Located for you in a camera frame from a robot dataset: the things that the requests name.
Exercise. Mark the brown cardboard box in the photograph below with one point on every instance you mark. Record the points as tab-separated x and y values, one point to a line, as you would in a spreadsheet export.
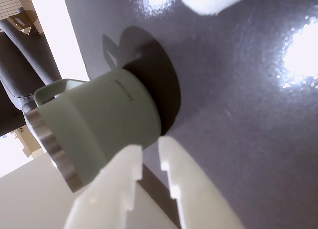
23	20

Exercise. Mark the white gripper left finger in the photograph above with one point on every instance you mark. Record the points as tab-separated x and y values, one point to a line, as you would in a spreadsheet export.
109	189

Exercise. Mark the black table mat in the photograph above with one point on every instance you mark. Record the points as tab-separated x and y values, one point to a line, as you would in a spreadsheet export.
223	114

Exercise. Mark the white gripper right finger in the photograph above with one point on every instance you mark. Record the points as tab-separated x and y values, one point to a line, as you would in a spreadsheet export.
193	189

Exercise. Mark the pale green steel-rimmed mug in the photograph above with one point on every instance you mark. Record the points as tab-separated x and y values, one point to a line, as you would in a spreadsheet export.
99	119

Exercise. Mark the dark grey chair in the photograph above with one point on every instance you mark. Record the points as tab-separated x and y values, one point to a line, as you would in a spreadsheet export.
17	77

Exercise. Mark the white gauze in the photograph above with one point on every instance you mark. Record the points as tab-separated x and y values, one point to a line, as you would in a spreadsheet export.
211	0

